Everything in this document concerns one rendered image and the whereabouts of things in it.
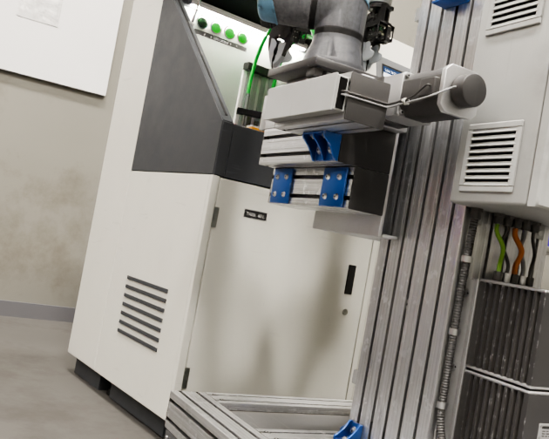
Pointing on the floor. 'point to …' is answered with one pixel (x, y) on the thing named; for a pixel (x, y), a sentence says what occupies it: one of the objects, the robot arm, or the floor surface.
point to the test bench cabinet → (164, 291)
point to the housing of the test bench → (113, 190)
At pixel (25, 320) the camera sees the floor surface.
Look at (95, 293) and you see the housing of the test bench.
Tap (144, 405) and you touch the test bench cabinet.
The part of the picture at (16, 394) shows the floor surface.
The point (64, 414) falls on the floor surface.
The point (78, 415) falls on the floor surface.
